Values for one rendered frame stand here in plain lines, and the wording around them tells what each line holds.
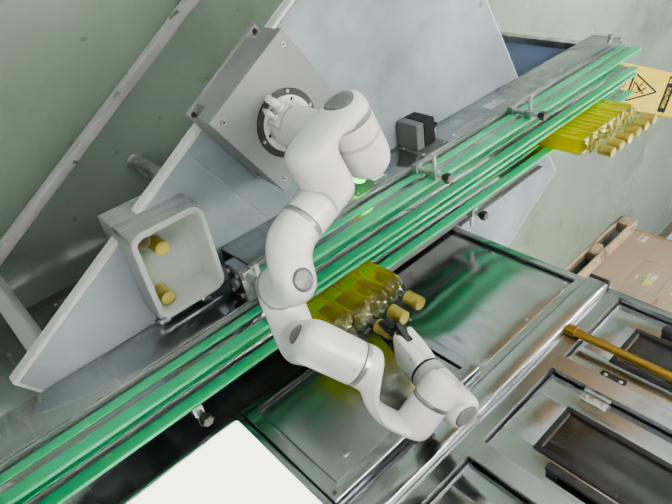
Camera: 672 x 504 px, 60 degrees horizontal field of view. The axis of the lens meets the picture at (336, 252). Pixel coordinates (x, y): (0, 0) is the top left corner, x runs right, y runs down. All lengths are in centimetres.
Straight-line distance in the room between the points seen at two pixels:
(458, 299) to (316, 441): 60
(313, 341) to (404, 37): 101
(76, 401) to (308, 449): 50
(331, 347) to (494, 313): 72
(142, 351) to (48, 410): 22
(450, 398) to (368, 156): 47
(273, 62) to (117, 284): 59
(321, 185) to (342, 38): 63
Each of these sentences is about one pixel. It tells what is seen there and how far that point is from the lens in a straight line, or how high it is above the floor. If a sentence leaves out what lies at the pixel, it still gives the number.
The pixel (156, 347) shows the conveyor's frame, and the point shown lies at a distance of 139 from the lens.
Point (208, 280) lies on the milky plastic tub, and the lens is 141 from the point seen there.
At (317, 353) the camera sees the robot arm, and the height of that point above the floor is 129.
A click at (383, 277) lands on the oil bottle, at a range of 145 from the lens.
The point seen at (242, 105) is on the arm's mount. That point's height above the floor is 86.
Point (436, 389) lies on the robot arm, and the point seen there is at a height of 141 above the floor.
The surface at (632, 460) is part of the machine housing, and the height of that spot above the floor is 167.
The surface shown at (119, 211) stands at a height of 70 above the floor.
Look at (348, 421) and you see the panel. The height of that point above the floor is 119.
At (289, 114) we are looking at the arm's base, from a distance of 126.
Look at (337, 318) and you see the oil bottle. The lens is 136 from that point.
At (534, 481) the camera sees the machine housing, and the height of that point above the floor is 156.
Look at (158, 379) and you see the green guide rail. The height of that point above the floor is 91.
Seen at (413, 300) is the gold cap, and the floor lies 115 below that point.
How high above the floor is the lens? 190
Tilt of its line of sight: 41 degrees down
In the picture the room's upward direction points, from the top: 118 degrees clockwise
